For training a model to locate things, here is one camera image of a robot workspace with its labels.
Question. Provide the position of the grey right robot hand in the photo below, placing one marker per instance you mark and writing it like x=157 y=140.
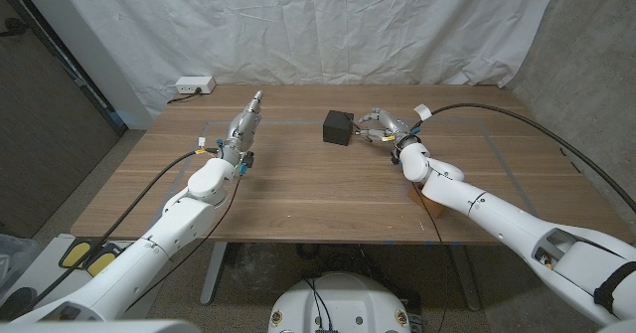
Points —
x=385 y=126

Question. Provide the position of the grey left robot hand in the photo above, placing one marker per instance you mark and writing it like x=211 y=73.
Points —
x=243 y=126

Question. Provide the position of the dark thin pen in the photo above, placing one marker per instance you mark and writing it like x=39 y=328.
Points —
x=359 y=128

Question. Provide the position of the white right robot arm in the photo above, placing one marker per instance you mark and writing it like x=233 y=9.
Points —
x=512 y=221

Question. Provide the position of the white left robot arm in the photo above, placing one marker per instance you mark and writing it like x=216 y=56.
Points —
x=149 y=243

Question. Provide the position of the black cube block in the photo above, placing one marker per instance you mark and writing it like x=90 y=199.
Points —
x=338 y=127

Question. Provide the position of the orange foam block with holes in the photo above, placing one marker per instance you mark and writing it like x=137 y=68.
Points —
x=426 y=201

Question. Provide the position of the white power strip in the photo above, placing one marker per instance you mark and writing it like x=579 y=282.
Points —
x=195 y=84

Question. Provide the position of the white fabric backdrop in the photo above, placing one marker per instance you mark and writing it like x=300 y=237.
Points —
x=308 y=30

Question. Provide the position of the grey table leg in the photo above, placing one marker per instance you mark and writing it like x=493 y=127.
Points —
x=466 y=277
x=212 y=273

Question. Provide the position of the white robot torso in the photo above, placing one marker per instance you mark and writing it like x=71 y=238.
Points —
x=339 y=305

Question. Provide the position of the yellow and black foot pedal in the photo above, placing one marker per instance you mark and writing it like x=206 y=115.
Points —
x=87 y=257

